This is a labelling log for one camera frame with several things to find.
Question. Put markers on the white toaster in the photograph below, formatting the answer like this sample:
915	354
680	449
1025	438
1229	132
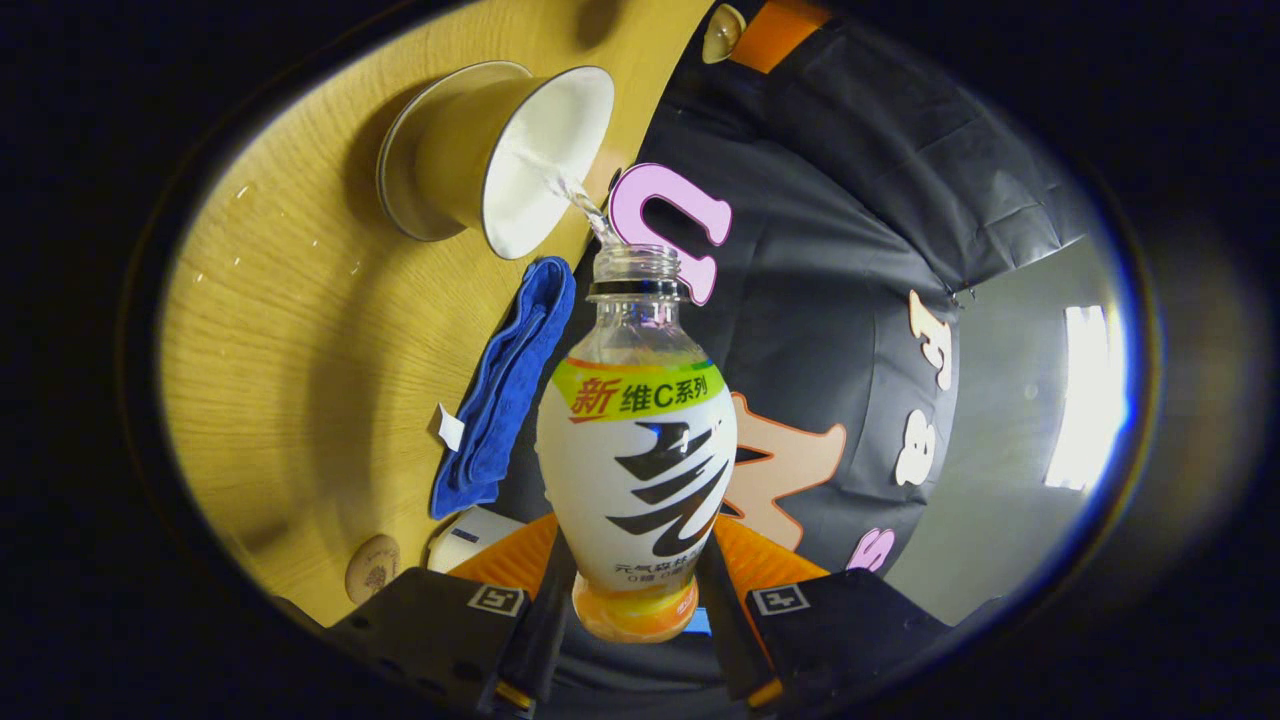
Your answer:
470	535

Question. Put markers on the cream teacup lid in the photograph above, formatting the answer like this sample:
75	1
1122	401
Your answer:
722	35

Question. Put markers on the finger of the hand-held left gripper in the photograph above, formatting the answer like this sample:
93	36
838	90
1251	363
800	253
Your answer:
780	30

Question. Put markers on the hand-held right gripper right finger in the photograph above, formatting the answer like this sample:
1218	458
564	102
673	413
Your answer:
840	630

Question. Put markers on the cream ceramic teacup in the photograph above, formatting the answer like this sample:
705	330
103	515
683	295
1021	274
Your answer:
550	150

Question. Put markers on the cream ceramic saucer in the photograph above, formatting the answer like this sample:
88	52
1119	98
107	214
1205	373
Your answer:
395	180

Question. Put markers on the white orange plastic water bottle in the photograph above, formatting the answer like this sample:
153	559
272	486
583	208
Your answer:
640	470

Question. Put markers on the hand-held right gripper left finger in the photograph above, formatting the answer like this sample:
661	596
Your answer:
430	630

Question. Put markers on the blue folded towel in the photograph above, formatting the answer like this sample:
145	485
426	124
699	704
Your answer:
510	380

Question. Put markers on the black backdrop cloth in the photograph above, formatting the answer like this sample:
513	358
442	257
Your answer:
850	250

